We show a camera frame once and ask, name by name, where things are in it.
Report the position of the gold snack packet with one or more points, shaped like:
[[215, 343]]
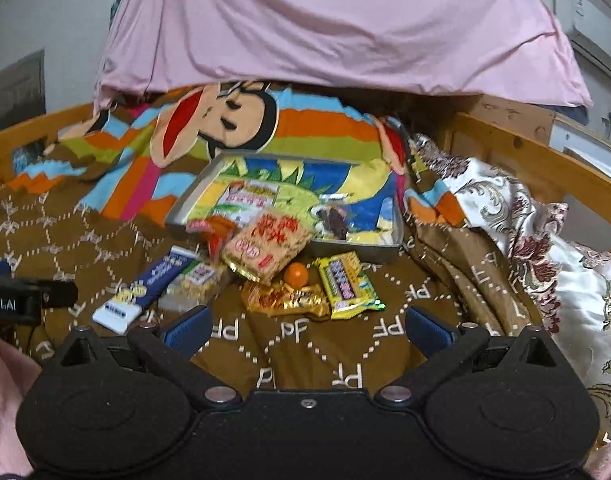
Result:
[[280, 300]]

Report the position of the grey wall poster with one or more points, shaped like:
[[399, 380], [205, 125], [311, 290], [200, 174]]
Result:
[[15, 95]]

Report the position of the red print rice cracker packet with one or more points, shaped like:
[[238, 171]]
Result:
[[265, 245]]

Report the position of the person's pink clothing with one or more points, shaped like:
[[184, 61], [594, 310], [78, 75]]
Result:
[[5, 400]]

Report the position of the dark brown snack piece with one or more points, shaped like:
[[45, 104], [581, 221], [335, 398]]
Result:
[[335, 222]]

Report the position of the colourful cartoon printed blanket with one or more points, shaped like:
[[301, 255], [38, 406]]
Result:
[[135, 150]]

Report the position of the white air conditioner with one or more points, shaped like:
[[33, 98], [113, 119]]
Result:
[[585, 15]]

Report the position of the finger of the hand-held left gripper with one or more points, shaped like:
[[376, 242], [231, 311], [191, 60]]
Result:
[[55, 292]]

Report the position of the white orange dried fruit packet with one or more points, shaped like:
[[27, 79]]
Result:
[[240, 200]]

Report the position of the pink cloth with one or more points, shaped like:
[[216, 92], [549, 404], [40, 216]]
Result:
[[335, 25]]

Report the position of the floral satin quilt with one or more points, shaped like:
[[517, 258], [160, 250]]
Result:
[[575, 280]]

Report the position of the white cabinet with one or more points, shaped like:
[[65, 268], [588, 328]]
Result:
[[600, 100]]

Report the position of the tangerine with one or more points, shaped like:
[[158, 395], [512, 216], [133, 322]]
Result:
[[296, 275]]

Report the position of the orange snack packet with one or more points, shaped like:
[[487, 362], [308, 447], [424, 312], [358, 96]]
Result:
[[213, 235]]

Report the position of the yellow snack packet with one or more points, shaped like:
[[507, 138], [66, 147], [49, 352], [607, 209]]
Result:
[[348, 285]]

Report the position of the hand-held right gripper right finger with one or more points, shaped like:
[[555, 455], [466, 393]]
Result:
[[427, 331]]

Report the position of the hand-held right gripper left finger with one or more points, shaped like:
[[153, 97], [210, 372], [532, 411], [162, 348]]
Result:
[[188, 331]]

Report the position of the clear nut bar packet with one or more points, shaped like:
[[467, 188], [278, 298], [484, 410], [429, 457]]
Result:
[[193, 282]]

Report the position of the metal tray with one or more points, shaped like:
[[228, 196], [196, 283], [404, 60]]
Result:
[[335, 250]]

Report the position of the blue and white snack packet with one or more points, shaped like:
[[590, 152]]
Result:
[[150, 280]]

